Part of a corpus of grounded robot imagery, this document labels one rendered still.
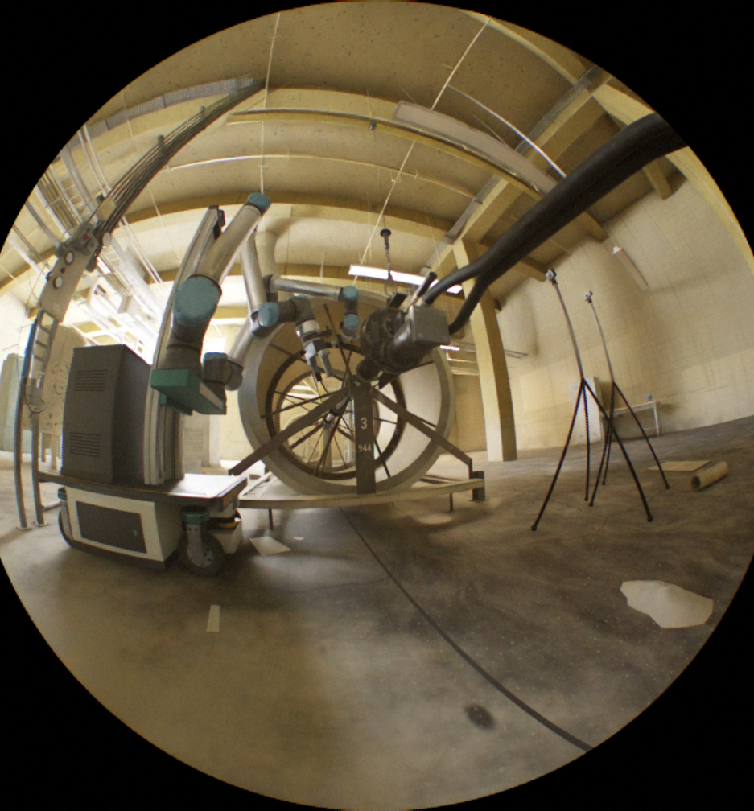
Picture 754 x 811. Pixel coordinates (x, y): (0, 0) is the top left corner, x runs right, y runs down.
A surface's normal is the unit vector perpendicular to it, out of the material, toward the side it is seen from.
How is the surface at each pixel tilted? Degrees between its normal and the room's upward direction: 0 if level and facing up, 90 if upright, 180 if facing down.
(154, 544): 90
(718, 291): 90
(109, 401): 90
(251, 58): 180
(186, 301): 95
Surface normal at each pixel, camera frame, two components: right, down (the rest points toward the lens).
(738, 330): -0.96, 0.00
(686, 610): -0.43, -0.88
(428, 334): 0.29, -0.18
